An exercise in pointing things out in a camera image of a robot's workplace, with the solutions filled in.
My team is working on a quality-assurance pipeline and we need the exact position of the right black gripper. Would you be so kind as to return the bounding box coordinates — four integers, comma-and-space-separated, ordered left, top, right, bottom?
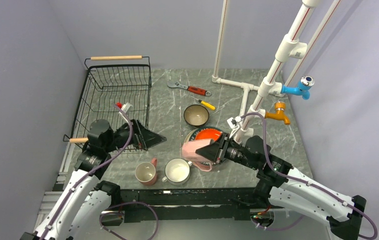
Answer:
196, 131, 259, 170

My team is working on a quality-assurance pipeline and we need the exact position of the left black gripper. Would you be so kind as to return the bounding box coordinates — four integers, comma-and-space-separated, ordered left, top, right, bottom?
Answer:
104, 118, 167, 153

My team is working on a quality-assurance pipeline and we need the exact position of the light pink mug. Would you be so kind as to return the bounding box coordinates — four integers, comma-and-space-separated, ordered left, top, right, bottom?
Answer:
180, 139, 214, 172

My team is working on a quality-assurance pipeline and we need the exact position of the salmon pink mug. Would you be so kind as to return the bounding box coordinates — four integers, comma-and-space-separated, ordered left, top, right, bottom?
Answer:
134, 158, 158, 186

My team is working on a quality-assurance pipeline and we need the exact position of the white enamel cup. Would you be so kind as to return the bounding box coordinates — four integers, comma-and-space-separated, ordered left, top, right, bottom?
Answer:
161, 158, 193, 185

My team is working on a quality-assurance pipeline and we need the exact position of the black wire dish rack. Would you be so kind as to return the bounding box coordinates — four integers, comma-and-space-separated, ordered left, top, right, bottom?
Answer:
62, 55, 152, 142

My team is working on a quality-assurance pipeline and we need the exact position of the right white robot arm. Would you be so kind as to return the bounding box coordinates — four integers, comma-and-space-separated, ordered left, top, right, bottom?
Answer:
182, 133, 366, 240

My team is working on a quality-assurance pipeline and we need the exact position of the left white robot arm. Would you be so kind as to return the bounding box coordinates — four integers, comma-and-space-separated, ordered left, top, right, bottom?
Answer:
21, 119, 167, 240

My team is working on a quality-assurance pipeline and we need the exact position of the orange bowl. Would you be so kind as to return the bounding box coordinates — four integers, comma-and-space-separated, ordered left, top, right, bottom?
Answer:
194, 128, 222, 142

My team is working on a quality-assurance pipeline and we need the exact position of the beige pink plate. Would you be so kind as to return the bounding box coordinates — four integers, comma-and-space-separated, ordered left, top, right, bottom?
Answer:
183, 126, 230, 170

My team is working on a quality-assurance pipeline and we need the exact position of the dark brown bowl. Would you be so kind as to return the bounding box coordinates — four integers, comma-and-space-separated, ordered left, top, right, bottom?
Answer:
183, 104, 210, 127

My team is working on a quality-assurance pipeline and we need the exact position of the orange faucet tap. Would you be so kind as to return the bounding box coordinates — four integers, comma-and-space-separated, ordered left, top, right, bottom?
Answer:
265, 101, 291, 125

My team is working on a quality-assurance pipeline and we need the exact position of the blue faucet tap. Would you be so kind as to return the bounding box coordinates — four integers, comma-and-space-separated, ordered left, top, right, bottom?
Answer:
280, 75, 315, 100

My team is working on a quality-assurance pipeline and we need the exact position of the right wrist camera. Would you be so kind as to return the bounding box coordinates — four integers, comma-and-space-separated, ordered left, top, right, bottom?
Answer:
226, 116, 243, 130

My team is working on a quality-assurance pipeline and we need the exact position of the yellow handled screwdriver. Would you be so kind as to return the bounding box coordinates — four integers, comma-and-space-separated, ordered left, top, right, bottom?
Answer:
192, 97, 216, 111

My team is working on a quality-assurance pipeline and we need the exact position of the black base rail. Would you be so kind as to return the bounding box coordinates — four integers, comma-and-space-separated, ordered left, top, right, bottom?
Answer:
86, 187, 286, 223

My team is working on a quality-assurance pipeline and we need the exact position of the red handled adjustable wrench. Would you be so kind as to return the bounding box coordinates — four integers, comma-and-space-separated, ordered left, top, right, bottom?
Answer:
166, 81, 212, 97

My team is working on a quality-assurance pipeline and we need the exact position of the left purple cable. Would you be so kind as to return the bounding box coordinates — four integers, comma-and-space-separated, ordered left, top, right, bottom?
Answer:
39, 103, 134, 240

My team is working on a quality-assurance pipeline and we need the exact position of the purple cable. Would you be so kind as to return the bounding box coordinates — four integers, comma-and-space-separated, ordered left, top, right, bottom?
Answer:
239, 111, 379, 240
39, 103, 134, 240

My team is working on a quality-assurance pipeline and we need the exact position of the white pvc pipe frame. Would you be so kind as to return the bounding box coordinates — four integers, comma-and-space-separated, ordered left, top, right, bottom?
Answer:
211, 0, 343, 144

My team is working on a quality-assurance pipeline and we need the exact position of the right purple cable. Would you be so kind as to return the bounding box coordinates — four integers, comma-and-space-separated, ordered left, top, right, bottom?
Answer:
239, 111, 379, 240

